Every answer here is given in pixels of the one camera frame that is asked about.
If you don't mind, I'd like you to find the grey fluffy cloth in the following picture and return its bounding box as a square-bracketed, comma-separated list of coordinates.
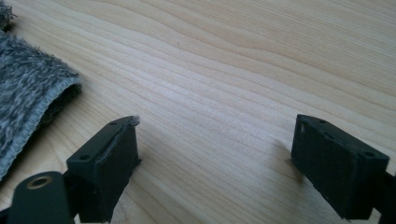
[0, 0, 83, 182]

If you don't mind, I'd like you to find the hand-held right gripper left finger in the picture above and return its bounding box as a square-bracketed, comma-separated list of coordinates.
[65, 115, 142, 224]

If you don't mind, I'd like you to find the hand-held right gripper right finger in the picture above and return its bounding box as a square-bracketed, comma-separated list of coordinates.
[289, 114, 390, 220]

